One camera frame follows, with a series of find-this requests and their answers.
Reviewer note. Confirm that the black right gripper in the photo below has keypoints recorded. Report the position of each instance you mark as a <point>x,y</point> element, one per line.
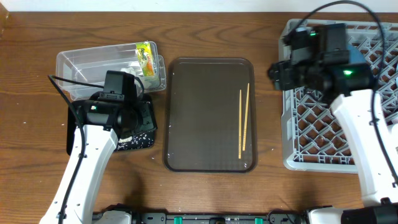
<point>281,75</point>

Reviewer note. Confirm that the white rice pile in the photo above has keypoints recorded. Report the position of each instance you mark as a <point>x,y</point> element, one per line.
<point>139,141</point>

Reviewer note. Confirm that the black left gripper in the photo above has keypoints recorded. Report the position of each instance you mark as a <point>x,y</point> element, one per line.
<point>148,109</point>

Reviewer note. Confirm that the brown serving tray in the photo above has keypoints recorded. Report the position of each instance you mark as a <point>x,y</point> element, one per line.
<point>202,116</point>

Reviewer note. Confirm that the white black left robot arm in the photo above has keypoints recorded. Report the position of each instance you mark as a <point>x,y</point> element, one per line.
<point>98,128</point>

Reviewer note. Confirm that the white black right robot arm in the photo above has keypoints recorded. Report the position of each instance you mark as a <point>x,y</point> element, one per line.
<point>357,107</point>

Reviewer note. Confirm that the clear plastic waste bin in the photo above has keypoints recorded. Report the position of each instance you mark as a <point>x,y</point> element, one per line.
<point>83,71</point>

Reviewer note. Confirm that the grey dishwasher rack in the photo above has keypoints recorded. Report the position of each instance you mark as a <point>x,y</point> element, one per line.
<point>312,139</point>

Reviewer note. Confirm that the yellow snack wrapper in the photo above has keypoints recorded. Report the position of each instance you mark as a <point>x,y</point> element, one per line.
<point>145,58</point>

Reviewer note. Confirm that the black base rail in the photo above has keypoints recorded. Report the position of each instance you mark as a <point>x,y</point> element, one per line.
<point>199,218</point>

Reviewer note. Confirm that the white tissue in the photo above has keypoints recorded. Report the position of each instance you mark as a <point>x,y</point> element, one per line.
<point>131,70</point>

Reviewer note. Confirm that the dark blue plate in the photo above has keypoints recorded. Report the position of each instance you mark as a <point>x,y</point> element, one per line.
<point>355,56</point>

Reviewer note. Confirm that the black rectangular tray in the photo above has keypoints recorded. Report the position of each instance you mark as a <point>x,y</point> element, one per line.
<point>70,133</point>

